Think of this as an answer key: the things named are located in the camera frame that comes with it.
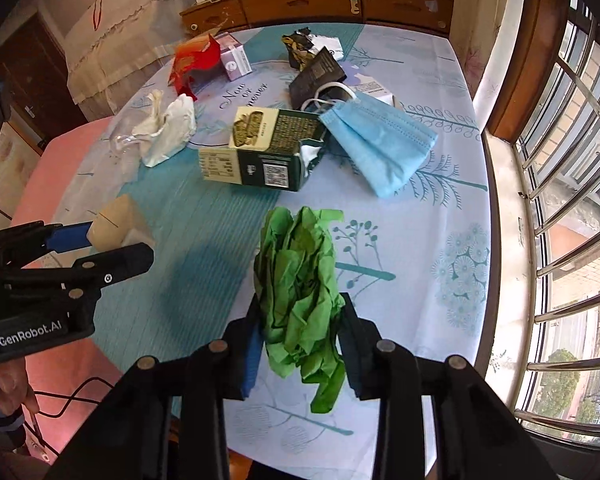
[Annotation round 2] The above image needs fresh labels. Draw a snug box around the green tea box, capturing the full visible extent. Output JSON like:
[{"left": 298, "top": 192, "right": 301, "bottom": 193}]
[{"left": 198, "top": 106, "right": 329, "bottom": 193}]

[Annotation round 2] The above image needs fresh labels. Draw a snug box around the person's left hand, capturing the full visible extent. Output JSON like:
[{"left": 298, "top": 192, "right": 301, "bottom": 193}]
[{"left": 0, "top": 355, "right": 38, "bottom": 413}]

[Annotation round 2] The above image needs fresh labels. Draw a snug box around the small white box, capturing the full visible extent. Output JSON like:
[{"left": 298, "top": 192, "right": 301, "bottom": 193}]
[{"left": 352, "top": 76, "right": 397, "bottom": 107}]

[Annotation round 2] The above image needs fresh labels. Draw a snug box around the person's left forearm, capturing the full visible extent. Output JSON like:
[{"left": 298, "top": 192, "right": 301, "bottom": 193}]
[{"left": 0, "top": 407, "right": 51, "bottom": 480}]

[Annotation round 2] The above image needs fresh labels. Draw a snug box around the printed light blue tablecloth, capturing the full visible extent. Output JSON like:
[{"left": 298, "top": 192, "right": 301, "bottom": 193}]
[{"left": 45, "top": 22, "right": 491, "bottom": 480}]

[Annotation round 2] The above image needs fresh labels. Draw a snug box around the white floral curtain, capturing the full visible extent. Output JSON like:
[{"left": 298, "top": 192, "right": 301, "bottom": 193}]
[{"left": 450, "top": 0, "right": 513, "bottom": 106}]

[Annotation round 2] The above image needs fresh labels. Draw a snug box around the brown wooden door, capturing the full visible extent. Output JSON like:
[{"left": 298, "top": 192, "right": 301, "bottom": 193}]
[{"left": 0, "top": 10, "right": 88, "bottom": 146}]

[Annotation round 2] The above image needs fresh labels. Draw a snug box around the red orange wrapper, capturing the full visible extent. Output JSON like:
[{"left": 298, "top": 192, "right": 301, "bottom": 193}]
[{"left": 167, "top": 32, "right": 223, "bottom": 102}]

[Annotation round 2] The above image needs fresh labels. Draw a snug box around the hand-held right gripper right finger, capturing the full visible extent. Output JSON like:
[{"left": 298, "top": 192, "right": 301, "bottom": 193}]
[{"left": 336, "top": 292, "right": 561, "bottom": 480}]

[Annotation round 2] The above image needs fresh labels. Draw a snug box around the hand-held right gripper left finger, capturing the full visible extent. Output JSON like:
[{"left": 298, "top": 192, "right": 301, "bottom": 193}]
[{"left": 45, "top": 294, "right": 266, "bottom": 480}]

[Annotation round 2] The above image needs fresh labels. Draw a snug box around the clear plastic wrap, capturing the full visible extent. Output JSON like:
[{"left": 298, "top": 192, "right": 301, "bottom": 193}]
[{"left": 107, "top": 115, "right": 146, "bottom": 161}]

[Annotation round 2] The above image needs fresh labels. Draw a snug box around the black packet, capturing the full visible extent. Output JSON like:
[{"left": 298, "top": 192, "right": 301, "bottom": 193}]
[{"left": 287, "top": 46, "right": 348, "bottom": 111}]

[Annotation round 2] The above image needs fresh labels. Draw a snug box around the crumpled black gold foil wrapper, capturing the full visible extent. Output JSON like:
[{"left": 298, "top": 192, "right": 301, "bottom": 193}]
[{"left": 281, "top": 27, "right": 344, "bottom": 72}]

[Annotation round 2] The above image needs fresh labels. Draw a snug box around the pink cloth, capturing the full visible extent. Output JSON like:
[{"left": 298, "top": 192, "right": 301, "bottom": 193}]
[{"left": 10, "top": 115, "right": 126, "bottom": 456}]

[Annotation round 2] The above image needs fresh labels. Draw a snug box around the blue face mask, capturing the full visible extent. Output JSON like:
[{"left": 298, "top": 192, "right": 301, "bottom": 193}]
[{"left": 300, "top": 82, "right": 440, "bottom": 199}]

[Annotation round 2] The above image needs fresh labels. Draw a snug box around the wooden window frame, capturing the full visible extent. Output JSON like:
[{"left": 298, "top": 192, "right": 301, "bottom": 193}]
[{"left": 472, "top": 0, "right": 571, "bottom": 141}]

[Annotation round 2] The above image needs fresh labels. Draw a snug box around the metal window grille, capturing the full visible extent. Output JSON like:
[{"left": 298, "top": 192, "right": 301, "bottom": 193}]
[{"left": 515, "top": 0, "right": 600, "bottom": 441}]

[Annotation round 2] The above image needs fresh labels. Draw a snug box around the pink box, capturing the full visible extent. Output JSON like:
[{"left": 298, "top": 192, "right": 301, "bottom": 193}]
[{"left": 219, "top": 35, "right": 254, "bottom": 81}]

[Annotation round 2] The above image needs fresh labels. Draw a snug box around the black cable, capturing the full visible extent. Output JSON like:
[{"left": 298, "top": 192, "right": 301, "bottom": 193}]
[{"left": 22, "top": 377, "right": 116, "bottom": 461}]

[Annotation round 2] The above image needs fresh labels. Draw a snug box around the white lace cover cloth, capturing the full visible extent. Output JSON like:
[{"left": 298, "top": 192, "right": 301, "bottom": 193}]
[{"left": 67, "top": 0, "right": 201, "bottom": 111}]

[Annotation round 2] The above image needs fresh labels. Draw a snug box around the wooden sideboard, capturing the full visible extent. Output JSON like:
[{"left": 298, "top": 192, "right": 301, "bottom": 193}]
[{"left": 180, "top": 0, "right": 456, "bottom": 38}]

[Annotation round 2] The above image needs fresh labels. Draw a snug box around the white tissue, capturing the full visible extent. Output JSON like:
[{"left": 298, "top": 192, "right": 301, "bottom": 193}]
[{"left": 131, "top": 90, "right": 198, "bottom": 168}]

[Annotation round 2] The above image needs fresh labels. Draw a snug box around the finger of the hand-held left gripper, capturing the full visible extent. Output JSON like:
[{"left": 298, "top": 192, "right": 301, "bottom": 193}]
[
  {"left": 0, "top": 221, "right": 95, "bottom": 273},
  {"left": 0, "top": 242, "right": 155, "bottom": 306}
]

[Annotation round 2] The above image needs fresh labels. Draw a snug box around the green paper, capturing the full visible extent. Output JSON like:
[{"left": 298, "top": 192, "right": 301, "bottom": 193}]
[{"left": 253, "top": 206, "right": 348, "bottom": 415}]

